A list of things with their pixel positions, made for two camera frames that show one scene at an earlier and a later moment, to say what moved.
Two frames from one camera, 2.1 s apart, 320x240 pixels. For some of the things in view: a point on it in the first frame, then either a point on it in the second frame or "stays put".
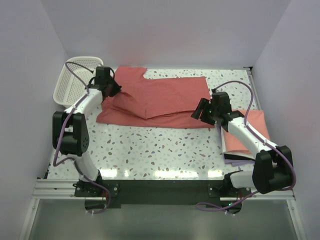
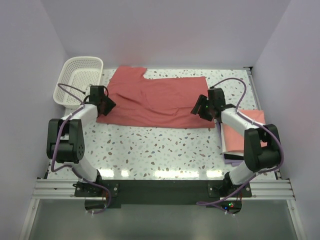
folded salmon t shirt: [256, 120] stays put
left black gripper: [113, 86] to [107, 105]
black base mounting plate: [163, 192] stays put
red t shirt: [144, 101] stays put
